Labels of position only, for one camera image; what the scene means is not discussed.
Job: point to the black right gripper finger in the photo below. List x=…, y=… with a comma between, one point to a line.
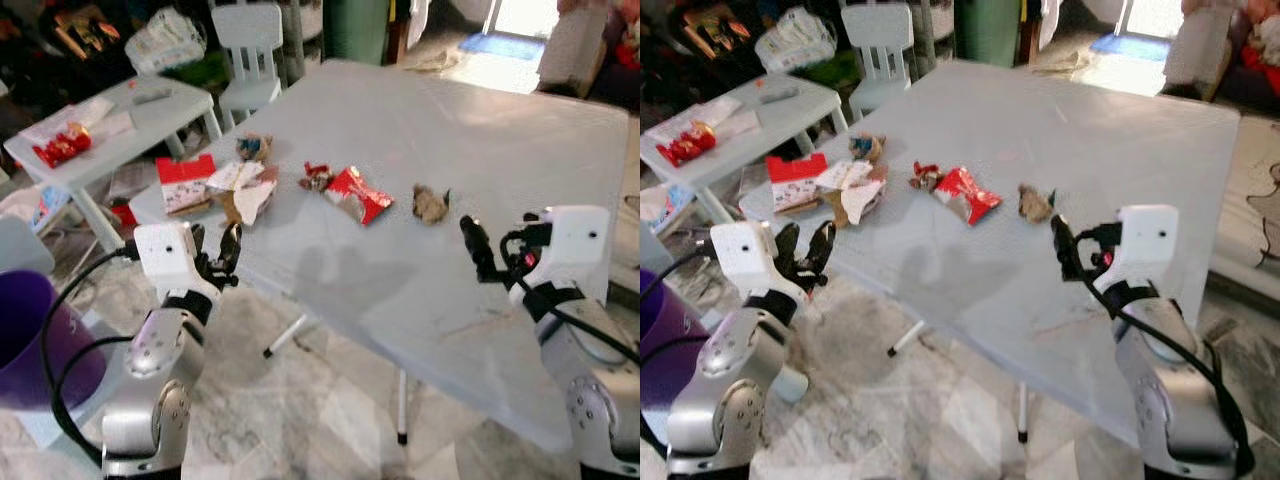
x=478, y=245
x=1066, y=245

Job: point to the purple rubbish bin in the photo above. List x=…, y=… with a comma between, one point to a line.
x=30, y=330
x=665, y=330

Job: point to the brown crumpled paper ball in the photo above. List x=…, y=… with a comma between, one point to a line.
x=1036, y=204
x=431, y=205

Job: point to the white crumpled paper wrapper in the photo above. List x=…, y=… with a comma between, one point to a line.
x=245, y=190
x=855, y=190

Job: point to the red and white packet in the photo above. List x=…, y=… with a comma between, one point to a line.
x=185, y=185
x=795, y=183

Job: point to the small brown blue crumpled wrapper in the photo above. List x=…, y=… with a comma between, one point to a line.
x=254, y=147
x=866, y=148

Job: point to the red foil snack wrapper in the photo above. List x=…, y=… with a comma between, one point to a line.
x=968, y=195
x=360, y=195

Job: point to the small dark red wrapper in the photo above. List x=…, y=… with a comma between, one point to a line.
x=925, y=177
x=317, y=177

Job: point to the large grey folding table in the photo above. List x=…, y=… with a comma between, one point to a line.
x=420, y=130
x=1040, y=130

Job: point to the small white kids table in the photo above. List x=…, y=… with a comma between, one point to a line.
x=160, y=125
x=780, y=115

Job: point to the white paper sheet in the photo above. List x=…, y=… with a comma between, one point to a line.
x=735, y=115
x=90, y=118

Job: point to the red snack bag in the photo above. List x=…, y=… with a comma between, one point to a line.
x=62, y=146
x=687, y=144

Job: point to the grey remote control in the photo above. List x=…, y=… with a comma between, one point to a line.
x=778, y=95
x=152, y=97

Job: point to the blue door mat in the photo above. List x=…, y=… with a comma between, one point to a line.
x=500, y=46
x=1130, y=47

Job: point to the white kids chair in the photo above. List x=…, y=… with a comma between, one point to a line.
x=248, y=45
x=878, y=45

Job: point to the white printed plastic bag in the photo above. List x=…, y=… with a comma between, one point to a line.
x=165, y=42
x=795, y=40

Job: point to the beige cushion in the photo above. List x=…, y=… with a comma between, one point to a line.
x=1198, y=55
x=575, y=50

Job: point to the green cabinet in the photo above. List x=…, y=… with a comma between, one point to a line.
x=987, y=30
x=355, y=30

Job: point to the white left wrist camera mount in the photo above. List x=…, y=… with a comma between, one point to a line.
x=165, y=250
x=745, y=252

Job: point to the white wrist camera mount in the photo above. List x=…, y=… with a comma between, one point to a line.
x=745, y=252
x=1148, y=245
x=575, y=245
x=165, y=250

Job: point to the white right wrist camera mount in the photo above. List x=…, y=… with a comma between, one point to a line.
x=1148, y=245
x=575, y=245

